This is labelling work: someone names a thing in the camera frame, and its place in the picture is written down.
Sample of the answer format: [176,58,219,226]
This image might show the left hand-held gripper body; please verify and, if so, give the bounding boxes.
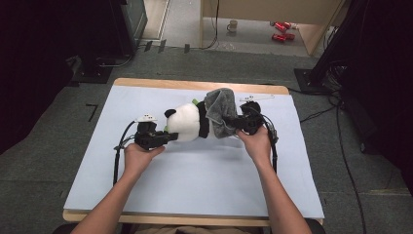
[133,113,164,151]

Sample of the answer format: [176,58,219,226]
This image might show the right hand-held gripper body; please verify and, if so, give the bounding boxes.
[239,94,276,136]

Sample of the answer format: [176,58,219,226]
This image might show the grey fluffy towel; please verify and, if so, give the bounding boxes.
[204,87,240,139]

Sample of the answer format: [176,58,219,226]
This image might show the panda plush toy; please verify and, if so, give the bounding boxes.
[164,97,242,143]

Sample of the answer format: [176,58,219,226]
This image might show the person's left hand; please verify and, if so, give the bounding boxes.
[124,143,166,178]

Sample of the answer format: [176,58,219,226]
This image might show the person's right hand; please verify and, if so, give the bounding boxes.
[236,126,272,168]

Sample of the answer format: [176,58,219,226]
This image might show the pale blue table sheet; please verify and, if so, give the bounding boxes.
[62,85,325,219]

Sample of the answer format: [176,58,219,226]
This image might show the wooden table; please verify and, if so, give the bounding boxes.
[61,77,324,228]

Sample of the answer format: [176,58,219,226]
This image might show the black angled tape mark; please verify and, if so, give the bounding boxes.
[85,103,99,123]

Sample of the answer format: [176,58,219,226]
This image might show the person's beige trousers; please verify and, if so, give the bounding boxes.
[132,223,267,234]

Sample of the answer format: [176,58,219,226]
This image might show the dark cabinet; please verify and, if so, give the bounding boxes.
[108,0,149,58]

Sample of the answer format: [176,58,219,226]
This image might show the black curtain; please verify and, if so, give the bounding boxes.
[0,0,113,155]
[311,0,413,196]

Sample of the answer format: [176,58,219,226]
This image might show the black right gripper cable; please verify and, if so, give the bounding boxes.
[256,108,280,175]

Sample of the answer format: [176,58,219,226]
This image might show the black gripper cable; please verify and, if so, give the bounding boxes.
[256,108,280,175]
[112,120,137,187]

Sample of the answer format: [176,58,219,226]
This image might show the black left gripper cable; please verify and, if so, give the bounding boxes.
[112,120,137,187]

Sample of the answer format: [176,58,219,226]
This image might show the black stand base with cables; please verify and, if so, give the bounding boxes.
[293,59,347,96]

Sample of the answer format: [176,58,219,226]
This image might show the black hanging cable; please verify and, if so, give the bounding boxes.
[201,0,220,51]

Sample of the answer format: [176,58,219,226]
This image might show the beige wooden desk frame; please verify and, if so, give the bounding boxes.
[198,0,347,57]

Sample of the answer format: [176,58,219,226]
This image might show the long black floor cable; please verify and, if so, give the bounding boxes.
[300,97,368,234]

